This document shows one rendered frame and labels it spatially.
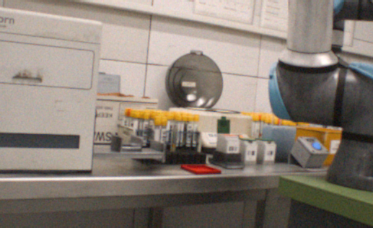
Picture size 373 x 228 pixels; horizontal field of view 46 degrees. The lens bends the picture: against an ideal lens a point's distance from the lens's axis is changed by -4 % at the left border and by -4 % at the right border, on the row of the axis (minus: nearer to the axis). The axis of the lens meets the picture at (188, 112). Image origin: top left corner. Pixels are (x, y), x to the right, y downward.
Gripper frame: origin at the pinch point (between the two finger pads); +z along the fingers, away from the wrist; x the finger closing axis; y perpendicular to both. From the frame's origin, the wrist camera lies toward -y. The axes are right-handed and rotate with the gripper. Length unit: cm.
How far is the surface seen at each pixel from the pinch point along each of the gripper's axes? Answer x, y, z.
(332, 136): -11.4, 7.3, 3.9
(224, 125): 23.3, 13.9, 2.8
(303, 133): -7.6, 15.7, 4.2
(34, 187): 73, 0, 14
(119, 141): 55, 7, 7
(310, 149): 3.3, 1.9, 7.2
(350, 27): -89, 68, -45
